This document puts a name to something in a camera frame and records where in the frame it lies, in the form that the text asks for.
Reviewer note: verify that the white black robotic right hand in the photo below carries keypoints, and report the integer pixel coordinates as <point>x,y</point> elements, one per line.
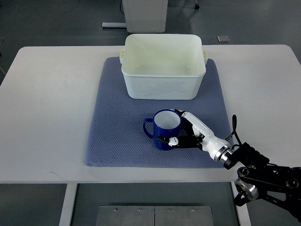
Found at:
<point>198,135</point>

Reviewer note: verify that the white metal floor bar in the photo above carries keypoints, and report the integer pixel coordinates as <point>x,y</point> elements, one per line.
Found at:
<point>113,25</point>

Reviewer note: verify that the white pedestal cabinet base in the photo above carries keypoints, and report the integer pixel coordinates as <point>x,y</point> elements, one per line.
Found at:
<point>145,16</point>

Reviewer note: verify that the white table right leg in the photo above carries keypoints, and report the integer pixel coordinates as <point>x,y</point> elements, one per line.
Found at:
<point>242,212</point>

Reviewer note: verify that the blue mug white inside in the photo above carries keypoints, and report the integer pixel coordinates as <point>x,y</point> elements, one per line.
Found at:
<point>162,126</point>

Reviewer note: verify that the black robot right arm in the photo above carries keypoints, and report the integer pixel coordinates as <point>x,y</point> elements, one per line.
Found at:
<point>260,179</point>

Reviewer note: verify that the grey metal floor plate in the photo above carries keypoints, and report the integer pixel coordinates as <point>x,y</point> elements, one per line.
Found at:
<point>154,216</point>

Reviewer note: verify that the white plastic storage box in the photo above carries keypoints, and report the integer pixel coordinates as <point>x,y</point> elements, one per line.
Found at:
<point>163,66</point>

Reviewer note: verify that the white table left leg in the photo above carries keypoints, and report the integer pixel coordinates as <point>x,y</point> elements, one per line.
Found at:
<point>68,204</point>

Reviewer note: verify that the white table leg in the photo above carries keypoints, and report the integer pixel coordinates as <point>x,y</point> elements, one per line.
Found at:
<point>242,212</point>
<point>68,204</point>

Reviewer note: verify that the blue textured fabric mat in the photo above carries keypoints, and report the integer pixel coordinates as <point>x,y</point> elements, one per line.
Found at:
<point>117,139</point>

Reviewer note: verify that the small grey floor socket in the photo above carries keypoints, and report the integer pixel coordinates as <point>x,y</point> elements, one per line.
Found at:
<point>223,39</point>

